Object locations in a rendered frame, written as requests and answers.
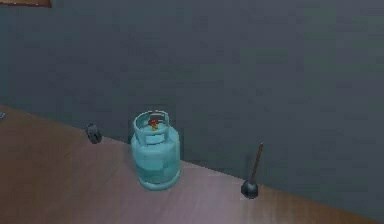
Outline teal gas cylinder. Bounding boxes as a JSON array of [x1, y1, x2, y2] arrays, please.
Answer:
[[130, 109, 182, 192]]

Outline small dark grey object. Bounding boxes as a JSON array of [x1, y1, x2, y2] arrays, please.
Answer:
[[85, 122, 103, 145]]

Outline brown framed picture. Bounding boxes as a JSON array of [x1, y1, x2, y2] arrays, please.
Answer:
[[0, 0, 53, 9]]

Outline black plunger with wooden handle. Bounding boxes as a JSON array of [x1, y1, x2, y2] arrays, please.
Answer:
[[240, 141, 265, 200]]

